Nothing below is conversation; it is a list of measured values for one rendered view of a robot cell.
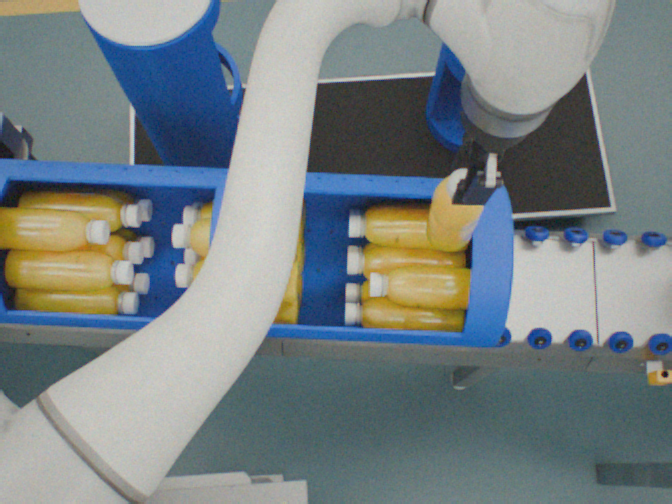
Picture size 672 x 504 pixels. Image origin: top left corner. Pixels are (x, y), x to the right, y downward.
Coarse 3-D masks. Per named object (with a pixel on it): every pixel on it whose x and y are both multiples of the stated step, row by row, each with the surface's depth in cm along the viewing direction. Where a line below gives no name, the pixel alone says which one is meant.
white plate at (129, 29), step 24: (96, 0) 151; (120, 0) 151; (144, 0) 151; (168, 0) 151; (192, 0) 151; (96, 24) 149; (120, 24) 149; (144, 24) 149; (168, 24) 149; (192, 24) 150
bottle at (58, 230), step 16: (0, 208) 124; (16, 208) 124; (32, 208) 124; (0, 224) 122; (16, 224) 122; (32, 224) 122; (48, 224) 121; (64, 224) 122; (80, 224) 123; (0, 240) 122; (16, 240) 122; (32, 240) 122; (48, 240) 122; (64, 240) 122; (80, 240) 123
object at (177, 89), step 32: (96, 32) 151; (192, 32) 151; (128, 64) 156; (160, 64) 155; (192, 64) 160; (224, 64) 200; (128, 96) 178; (160, 96) 168; (192, 96) 171; (224, 96) 182; (160, 128) 186; (192, 128) 185; (224, 128) 194; (192, 160) 204; (224, 160) 210
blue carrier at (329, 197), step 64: (0, 192) 119; (128, 192) 140; (192, 192) 139; (320, 192) 121; (384, 192) 121; (0, 256) 131; (320, 256) 144; (512, 256) 116; (0, 320) 126; (64, 320) 124; (128, 320) 123; (320, 320) 137
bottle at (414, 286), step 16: (400, 272) 125; (416, 272) 124; (432, 272) 124; (448, 272) 124; (464, 272) 124; (384, 288) 125; (400, 288) 123; (416, 288) 123; (432, 288) 123; (448, 288) 123; (464, 288) 123; (400, 304) 126; (416, 304) 124; (432, 304) 124; (448, 304) 124; (464, 304) 124
